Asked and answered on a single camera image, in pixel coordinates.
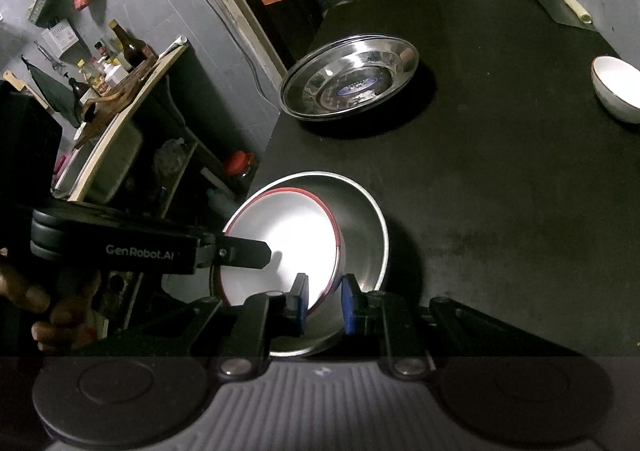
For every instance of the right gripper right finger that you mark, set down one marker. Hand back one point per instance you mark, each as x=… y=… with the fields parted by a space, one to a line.
x=386 y=329

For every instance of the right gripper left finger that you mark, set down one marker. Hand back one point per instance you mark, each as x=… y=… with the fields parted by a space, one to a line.
x=261 y=318

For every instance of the white ceramic bowl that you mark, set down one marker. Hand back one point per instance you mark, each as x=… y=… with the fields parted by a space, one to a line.
x=303 y=236
x=616 y=84

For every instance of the deep steel bowl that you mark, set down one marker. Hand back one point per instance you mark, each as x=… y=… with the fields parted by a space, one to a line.
x=367 y=246

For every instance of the steel plate with blue label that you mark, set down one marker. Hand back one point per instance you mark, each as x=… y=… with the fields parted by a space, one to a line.
x=380 y=66

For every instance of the person left hand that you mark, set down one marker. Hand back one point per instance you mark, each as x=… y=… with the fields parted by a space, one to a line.
x=64 y=317

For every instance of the red capped jar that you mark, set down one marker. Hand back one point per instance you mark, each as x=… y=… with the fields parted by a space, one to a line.
x=240 y=164

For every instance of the dark glass bottle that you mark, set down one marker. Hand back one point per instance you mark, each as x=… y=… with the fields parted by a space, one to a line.
x=135 y=51

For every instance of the wooden side shelf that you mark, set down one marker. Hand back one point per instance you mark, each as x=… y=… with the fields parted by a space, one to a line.
x=109 y=143

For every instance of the cleaver with cream handle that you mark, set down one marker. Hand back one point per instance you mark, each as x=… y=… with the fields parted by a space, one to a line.
x=568 y=13

